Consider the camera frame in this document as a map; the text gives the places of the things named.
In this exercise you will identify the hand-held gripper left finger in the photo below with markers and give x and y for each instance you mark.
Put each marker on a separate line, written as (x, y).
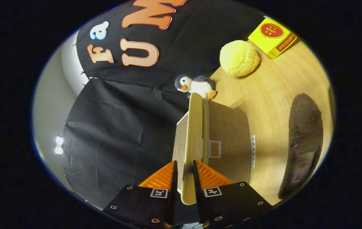
(174, 190)

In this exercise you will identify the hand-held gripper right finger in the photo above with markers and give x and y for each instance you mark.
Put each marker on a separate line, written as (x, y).
(197, 190)

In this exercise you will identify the beige fabric storage box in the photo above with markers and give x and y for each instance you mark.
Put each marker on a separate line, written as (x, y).
(228, 140)

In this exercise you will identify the brown fuzzy slipper shoe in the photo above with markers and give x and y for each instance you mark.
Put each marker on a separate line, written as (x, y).
(305, 121)

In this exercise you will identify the small white beaded strip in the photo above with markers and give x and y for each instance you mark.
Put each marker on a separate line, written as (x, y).
(254, 149)

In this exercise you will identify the black backdrop cloth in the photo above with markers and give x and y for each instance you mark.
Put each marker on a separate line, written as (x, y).
(120, 127)

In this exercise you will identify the penguin plush toy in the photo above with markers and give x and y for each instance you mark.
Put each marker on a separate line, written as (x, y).
(198, 86)

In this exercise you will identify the narrow ceiling light panel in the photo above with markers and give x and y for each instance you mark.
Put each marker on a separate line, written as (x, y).
(59, 144)

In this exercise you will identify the yellow bread-shaped plush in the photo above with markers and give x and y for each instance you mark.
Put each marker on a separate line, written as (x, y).
(240, 58)

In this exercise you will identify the yellow book with red circle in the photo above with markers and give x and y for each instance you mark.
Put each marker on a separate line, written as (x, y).
(271, 31)

